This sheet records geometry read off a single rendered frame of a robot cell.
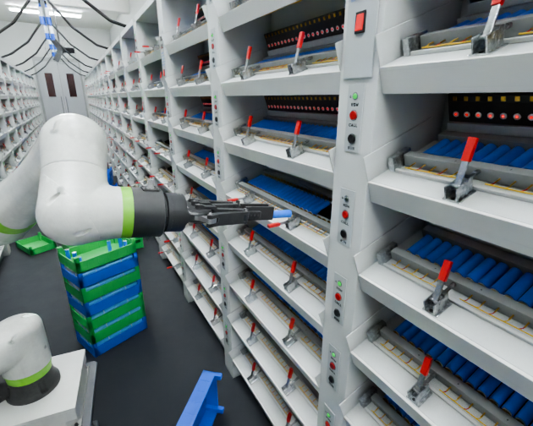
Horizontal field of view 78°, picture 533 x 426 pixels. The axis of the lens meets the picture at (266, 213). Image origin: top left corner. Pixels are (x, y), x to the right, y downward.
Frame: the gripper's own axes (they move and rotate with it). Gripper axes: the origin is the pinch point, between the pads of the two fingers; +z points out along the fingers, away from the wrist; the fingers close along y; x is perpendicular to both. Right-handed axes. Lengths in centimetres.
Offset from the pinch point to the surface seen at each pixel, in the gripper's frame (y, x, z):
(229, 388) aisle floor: 47, 98, 26
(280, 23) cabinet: 46, -52, 26
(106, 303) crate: 102, 79, -20
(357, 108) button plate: -13.8, -23.9, 10.2
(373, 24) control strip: -16.0, -37.1, 7.8
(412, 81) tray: -24.0, -28.4, 10.6
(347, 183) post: -12.7, -9.6, 12.7
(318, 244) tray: -3.0, 7.7, 17.0
